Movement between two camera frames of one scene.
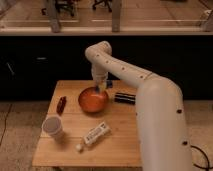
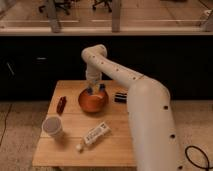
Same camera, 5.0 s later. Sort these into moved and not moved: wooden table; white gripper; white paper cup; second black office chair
Moved: white gripper
Not moved: second black office chair; white paper cup; wooden table
